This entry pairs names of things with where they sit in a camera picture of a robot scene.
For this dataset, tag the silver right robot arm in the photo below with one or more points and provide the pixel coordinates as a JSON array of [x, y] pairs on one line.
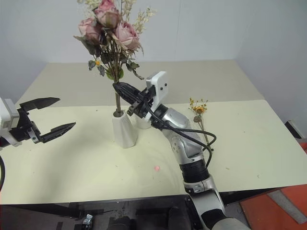
[[180, 120]]

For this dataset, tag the tall white faceted vase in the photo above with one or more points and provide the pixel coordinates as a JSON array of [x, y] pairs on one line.
[[124, 130]]

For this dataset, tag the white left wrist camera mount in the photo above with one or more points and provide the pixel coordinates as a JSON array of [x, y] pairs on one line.
[[6, 119]]

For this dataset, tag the small pink petal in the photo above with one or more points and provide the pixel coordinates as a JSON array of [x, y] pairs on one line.
[[157, 168]]

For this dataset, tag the small metal clip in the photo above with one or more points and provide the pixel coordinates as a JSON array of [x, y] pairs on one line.
[[87, 219]]

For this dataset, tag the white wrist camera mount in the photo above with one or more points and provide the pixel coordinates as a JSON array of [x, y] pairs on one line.
[[160, 84], [6, 119]]

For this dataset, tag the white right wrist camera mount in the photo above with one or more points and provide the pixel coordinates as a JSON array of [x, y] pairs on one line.
[[160, 84]]

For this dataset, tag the small white vase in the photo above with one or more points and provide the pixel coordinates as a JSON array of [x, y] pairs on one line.
[[143, 123]]

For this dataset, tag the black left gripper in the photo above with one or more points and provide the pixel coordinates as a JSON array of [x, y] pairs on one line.
[[24, 130]]

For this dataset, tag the black box at table side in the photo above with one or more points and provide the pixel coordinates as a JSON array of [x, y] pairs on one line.
[[296, 134]]

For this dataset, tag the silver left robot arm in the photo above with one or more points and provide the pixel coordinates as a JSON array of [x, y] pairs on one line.
[[3, 141]]

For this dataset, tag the pink rose bouquet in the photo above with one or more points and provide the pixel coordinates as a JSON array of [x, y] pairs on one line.
[[112, 36]]

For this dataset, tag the yellow dried flower bouquet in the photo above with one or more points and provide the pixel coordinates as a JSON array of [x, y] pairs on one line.
[[199, 112]]

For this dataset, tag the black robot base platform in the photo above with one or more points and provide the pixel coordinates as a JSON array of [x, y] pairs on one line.
[[72, 213]]

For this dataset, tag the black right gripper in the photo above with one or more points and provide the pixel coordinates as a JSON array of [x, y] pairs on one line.
[[141, 107]]

